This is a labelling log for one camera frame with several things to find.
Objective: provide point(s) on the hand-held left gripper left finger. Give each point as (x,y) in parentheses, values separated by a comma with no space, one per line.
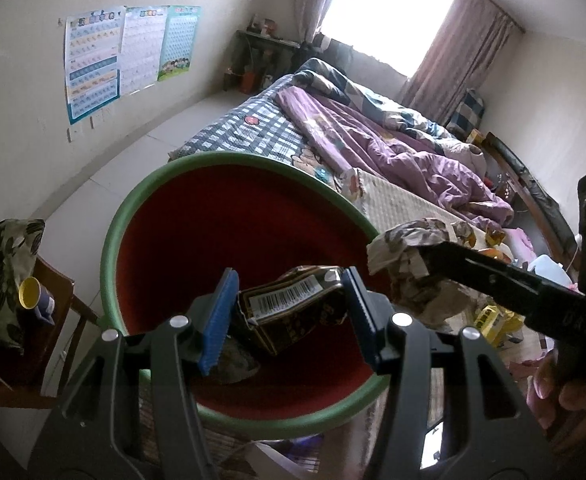
(218,320)

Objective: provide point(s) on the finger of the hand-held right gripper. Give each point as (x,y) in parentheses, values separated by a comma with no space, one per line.
(493,280)

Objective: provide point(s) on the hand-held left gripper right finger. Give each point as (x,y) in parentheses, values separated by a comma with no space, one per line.
(360,310)

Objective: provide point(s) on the yellow packet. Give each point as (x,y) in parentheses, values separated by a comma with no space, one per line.
(493,320)

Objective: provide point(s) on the large paper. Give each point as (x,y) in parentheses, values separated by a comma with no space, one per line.
(423,300)

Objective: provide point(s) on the dark drink carton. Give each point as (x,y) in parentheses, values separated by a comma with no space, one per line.
(293,320)

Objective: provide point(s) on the red bin with green rim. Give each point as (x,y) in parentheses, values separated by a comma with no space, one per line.
(248,220)

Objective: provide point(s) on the person's right hand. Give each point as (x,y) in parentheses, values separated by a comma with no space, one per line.
(578,400)

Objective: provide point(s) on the pink cloth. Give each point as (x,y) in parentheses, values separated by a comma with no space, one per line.
(518,242)

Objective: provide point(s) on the white plastic jug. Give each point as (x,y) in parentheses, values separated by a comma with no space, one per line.
(548,267)

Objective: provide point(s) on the dark wooden headboard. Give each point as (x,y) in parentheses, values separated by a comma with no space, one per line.
(518,165)

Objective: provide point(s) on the white pillow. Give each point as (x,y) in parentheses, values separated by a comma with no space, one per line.
(470,157)

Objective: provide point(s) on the small yellow box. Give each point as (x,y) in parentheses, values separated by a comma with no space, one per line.
(474,137)

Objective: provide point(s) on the purple quilt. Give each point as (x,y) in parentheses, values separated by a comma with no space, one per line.
(373,150)

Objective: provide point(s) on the wooden chair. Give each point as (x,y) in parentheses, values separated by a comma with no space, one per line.
(60,280)

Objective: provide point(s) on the blue plaid pillow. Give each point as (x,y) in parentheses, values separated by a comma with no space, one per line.
(468,110)

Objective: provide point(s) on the bed with plaid sheet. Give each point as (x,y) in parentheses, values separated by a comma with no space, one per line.
(253,135)

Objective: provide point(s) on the yellow and blue cup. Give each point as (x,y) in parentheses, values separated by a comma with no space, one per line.
(30,292)

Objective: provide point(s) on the blue patchwork quilt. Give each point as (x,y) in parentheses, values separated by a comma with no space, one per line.
(368,95)

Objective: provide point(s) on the brown curtain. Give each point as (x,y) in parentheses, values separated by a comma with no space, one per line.
(453,55)

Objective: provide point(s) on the leaf pattern cushion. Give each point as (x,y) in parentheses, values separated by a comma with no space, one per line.
(3,270)

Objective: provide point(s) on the orange container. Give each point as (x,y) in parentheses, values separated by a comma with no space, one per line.
(249,81)

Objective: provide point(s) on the dark cluttered shelf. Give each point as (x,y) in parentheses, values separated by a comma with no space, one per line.
(268,40)

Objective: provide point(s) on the bright window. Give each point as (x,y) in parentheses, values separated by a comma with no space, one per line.
(388,15)

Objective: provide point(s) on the sheer pale curtain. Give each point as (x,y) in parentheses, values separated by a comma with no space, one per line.
(318,0)

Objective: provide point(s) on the white chart wall poster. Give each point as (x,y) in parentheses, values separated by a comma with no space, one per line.
(143,50)

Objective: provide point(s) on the green chart wall poster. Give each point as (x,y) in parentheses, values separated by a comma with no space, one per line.
(178,40)

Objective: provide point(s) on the blue chart wall poster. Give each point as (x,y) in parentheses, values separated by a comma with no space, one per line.
(93,65)

